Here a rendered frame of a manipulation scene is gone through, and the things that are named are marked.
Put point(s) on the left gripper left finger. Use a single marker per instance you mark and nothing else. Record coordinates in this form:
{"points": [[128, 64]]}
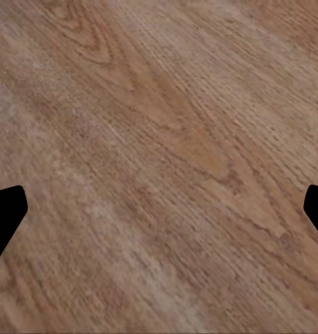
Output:
{"points": [[13, 207]]}

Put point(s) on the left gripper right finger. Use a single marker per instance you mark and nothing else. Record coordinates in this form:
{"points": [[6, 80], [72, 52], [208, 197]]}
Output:
{"points": [[311, 204]]}

